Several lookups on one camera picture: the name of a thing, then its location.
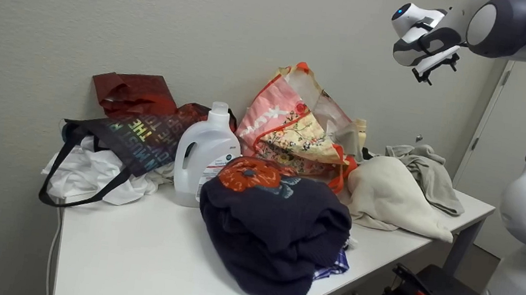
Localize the pink floral bag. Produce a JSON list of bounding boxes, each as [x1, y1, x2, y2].
[[230, 56, 370, 196]]

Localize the grey clothing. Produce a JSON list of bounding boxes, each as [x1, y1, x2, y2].
[[331, 121, 366, 162]]

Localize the black tote bag with print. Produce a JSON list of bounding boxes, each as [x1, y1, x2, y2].
[[37, 87, 240, 227]]

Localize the cream clothing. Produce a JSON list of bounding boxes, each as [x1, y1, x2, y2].
[[340, 151, 463, 244]]

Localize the dark red bag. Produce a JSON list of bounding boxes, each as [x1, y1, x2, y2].
[[88, 68, 183, 126]]

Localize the white clothing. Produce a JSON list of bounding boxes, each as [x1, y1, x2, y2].
[[38, 130, 180, 212]]

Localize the white detergent jug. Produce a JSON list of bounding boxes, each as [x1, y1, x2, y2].
[[169, 97, 248, 212]]

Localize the navy sweater with orange flower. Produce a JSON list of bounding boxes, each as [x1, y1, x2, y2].
[[188, 151, 360, 295]]

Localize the small cream bottle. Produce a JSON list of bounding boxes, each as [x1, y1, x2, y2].
[[352, 118, 370, 150]]

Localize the blue plaid cloth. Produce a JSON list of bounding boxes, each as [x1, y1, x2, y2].
[[312, 245, 352, 284]]

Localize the grey crumpled cloth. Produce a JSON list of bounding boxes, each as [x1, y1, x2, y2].
[[378, 140, 472, 217]]

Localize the white door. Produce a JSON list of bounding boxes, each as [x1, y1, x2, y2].
[[444, 54, 526, 263]]

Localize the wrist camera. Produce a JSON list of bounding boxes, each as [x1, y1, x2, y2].
[[410, 40, 462, 89]]

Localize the white cable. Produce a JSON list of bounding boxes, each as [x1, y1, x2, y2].
[[43, 207, 64, 295]]

